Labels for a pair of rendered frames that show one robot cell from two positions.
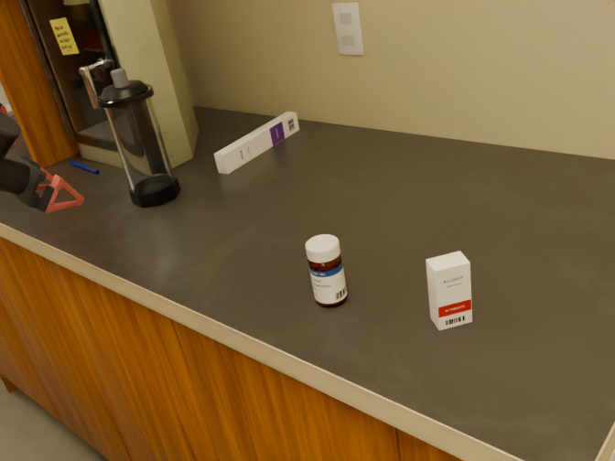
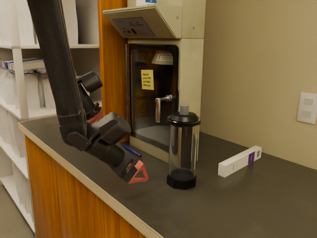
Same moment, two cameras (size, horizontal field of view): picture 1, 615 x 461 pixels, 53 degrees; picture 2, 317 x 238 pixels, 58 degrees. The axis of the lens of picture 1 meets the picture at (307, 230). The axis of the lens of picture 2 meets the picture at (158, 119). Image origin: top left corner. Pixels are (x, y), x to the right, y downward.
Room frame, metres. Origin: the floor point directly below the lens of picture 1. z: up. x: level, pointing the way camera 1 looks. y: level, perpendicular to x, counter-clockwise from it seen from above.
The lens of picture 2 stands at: (0.31, 0.31, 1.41)
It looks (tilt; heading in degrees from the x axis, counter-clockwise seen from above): 16 degrees down; 5
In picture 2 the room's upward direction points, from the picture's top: 1 degrees clockwise
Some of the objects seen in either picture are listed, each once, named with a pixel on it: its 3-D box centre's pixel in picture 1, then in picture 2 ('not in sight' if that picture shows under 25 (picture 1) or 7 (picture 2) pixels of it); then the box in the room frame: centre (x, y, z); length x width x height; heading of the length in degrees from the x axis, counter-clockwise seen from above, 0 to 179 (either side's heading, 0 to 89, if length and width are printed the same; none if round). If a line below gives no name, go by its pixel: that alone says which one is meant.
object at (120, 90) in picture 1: (123, 87); (184, 114); (1.20, 0.30, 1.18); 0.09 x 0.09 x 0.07
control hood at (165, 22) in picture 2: not in sight; (139, 23); (1.38, 0.47, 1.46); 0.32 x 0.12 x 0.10; 45
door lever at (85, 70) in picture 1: (96, 84); (161, 108); (1.32, 0.38, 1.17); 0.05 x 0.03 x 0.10; 134
